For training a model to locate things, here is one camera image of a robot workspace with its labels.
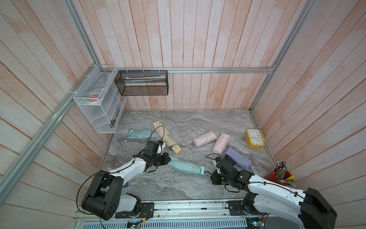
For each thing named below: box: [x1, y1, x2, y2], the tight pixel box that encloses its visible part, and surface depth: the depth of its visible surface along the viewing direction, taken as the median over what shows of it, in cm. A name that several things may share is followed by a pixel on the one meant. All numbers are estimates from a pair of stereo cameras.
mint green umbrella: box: [168, 156, 205, 176], surface depth 87 cm
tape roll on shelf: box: [85, 92, 102, 105], surface depth 75 cm
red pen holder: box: [264, 159, 296, 188], surface depth 75 cm
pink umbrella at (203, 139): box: [187, 130, 218, 148], surface depth 100 cm
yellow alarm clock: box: [245, 128, 265, 149], surface depth 101 cm
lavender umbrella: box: [223, 146, 252, 169], surface depth 91 cm
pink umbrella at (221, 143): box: [211, 132, 232, 155], surface depth 99 cm
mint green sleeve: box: [127, 128, 152, 139], surface depth 105 cm
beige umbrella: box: [162, 134, 183, 155], surface depth 97 cm
